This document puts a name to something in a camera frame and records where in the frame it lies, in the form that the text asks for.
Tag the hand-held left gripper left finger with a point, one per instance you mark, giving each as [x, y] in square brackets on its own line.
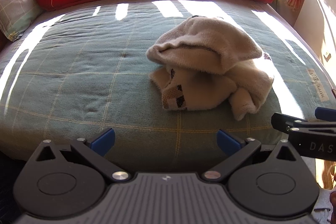
[103, 141]

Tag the grey plaid pillow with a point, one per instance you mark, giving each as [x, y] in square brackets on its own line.
[18, 8]

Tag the beige knit sweater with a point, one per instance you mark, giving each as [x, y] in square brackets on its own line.
[204, 40]

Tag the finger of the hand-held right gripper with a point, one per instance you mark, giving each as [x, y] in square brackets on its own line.
[325, 112]
[283, 121]

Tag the person's grey pants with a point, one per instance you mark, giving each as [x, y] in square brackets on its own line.
[321, 211]

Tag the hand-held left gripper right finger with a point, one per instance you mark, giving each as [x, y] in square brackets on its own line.
[228, 144]

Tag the wall socket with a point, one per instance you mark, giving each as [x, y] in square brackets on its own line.
[327, 56]

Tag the green plaid bed blanket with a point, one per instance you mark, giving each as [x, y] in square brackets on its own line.
[78, 69]

